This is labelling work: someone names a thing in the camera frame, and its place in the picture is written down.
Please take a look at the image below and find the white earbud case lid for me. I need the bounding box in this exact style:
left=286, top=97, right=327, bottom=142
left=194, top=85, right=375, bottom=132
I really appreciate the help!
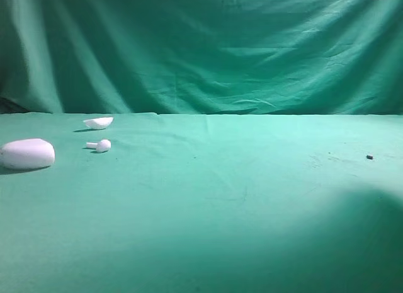
left=83, top=117, right=113, bottom=130

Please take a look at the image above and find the white earbud lying flat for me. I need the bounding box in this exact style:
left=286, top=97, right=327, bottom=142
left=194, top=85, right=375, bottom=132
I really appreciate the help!
left=86, top=139, right=111, bottom=153

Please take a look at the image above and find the white earbud case base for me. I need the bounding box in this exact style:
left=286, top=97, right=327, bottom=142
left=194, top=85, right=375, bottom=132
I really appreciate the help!
left=1, top=139, right=55, bottom=170

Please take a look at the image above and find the green backdrop cloth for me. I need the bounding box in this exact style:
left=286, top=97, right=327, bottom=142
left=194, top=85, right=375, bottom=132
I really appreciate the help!
left=1, top=0, right=402, bottom=115

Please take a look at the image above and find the green table cloth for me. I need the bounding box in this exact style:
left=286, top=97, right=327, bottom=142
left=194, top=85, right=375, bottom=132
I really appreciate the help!
left=1, top=113, right=402, bottom=292

